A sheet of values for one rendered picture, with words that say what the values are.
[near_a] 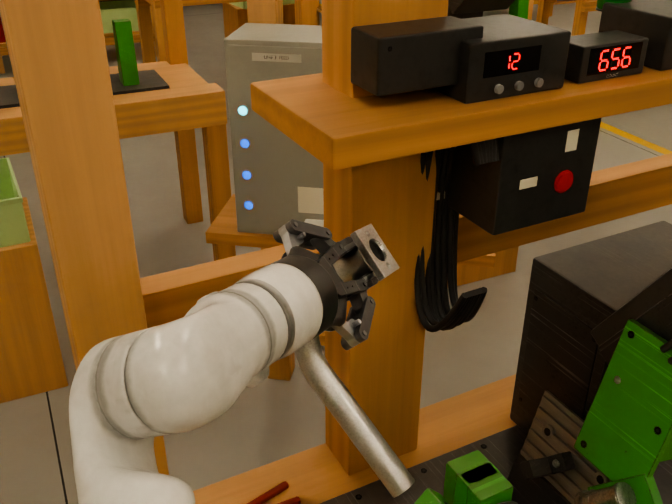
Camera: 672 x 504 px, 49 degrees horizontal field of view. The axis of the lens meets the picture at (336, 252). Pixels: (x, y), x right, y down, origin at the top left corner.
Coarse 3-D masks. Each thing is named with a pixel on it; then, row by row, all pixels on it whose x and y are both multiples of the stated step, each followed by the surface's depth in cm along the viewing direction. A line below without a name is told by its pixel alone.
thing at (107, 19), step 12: (132, 0) 739; (108, 12) 698; (120, 12) 702; (132, 12) 706; (0, 24) 664; (108, 24) 702; (132, 24) 711; (0, 36) 669; (108, 36) 703; (0, 48) 664; (0, 60) 672; (0, 72) 676
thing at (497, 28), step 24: (648, 0) 113; (480, 24) 98; (504, 24) 98; (528, 24) 98; (600, 24) 113; (624, 24) 109; (648, 24) 105; (480, 48) 89; (504, 48) 91; (528, 48) 92; (552, 48) 94; (648, 48) 106; (480, 72) 90; (504, 72) 92; (528, 72) 94; (552, 72) 96; (456, 96) 93; (480, 96) 92; (504, 96) 94
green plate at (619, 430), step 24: (624, 336) 98; (648, 336) 95; (624, 360) 98; (648, 360) 95; (600, 384) 101; (624, 384) 98; (648, 384) 95; (600, 408) 101; (624, 408) 98; (648, 408) 95; (600, 432) 101; (624, 432) 98; (648, 432) 95; (600, 456) 101; (624, 456) 98; (648, 456) 95
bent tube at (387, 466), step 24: (360, 240) 73; (336, 264) 76; (360, 264) 74; (384, 264) 74; (312, 360) 80; (312, 384) 81; (336, 384) 80; (336, 408) 80; (360, 408) 81; (360, 432) 79; (384, 456) 79; (384, 480) 79; (408, 480) 79
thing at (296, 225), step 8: (288, 224) 68; (296, 224) 68; (304, 224) 70; (312, 224) 71; (296, 232) 69; (312, 232) 70; (320, 232) 71; (328, 232) 72; (280, 240) 69; (304, 240) 71; (312, 248) 73
